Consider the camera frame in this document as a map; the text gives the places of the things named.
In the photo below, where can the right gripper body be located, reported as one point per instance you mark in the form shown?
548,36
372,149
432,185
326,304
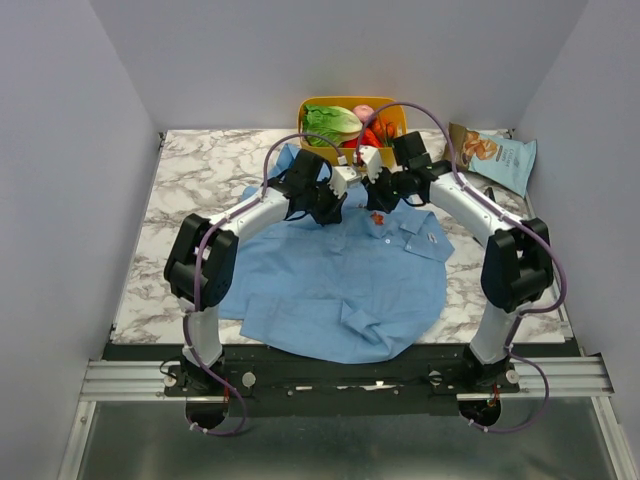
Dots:
378,196

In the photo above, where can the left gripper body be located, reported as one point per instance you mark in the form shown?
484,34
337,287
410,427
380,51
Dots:
322,202

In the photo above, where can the blue shirt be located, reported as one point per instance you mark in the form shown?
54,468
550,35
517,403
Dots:
361,291

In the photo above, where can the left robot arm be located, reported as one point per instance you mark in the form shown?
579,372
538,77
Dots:
201,264

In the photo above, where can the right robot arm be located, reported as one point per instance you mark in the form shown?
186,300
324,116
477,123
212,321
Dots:
517,267

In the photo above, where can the red leaf brooch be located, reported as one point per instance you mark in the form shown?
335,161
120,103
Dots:
377,218

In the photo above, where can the yellow plastic basket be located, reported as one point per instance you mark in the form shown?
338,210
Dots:
394,113

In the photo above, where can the red pepper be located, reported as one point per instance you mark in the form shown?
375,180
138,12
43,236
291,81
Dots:
369,139

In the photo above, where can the orange carrots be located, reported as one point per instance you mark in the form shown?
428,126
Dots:
385,130

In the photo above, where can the green lettuce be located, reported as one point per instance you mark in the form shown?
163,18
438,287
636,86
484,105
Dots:
329,125

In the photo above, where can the red onion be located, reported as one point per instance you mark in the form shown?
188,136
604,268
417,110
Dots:
363,112

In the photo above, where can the blue chip bag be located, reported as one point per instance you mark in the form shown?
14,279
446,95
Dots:
505,161

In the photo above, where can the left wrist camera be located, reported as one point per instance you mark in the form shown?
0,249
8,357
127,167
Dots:
343,178

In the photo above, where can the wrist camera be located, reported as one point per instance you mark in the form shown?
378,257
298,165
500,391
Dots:
367,159
343,178

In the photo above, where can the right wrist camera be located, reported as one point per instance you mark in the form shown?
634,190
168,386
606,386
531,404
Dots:
367,159

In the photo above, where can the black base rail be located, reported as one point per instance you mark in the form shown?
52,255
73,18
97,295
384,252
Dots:
422,380

